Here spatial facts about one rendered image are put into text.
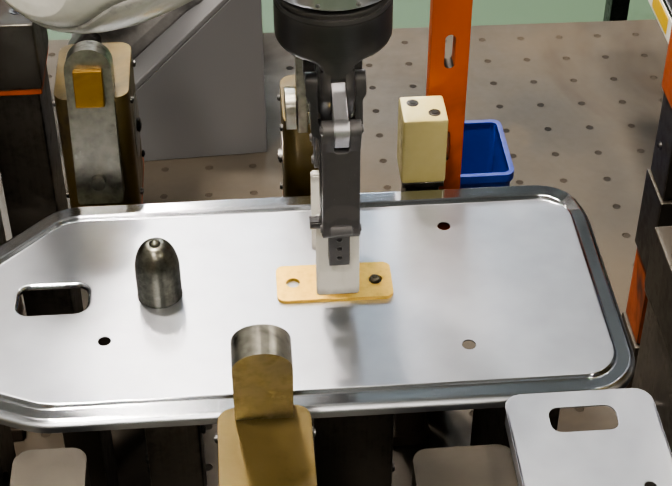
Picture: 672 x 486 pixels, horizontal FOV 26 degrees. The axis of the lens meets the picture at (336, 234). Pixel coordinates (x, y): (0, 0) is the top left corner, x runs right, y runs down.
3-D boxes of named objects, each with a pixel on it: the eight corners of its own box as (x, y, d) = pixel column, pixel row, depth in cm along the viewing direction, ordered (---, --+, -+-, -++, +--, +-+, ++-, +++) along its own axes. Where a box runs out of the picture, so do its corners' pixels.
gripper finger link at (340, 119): (353, 45, 92) (360, 74, 88) (354, 121, 95) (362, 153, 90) (315, 47, 92) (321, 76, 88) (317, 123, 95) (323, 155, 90)
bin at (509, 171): (407, 246, 156) (410, 179, 150) (397, 188, 163) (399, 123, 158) (509, 240, 156) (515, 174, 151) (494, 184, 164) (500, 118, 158)
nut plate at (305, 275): (277, 304, 104) (277, 291, 104) (275, 269, 107) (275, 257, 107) (394, 298, 105) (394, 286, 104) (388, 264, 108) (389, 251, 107)
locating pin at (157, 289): (139, 325, 105) (130, 256, 101) (140, 295, 107) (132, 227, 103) (183, 323, 105) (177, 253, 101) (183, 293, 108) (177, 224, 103)
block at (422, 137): (391, 446, 134) (403, 121, 110) (387, 418, 137) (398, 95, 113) (429, 444, 134) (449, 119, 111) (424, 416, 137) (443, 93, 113)
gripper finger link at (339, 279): (358, 210, 99) (359, 217, 99) (358, 286, 104) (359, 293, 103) (314, 212, 99) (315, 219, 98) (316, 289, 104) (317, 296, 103)
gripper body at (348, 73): (269, -50, 93) (274, 72, 99) (275, 20, 87) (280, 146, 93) (386, -55, 94) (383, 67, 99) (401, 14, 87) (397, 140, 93)
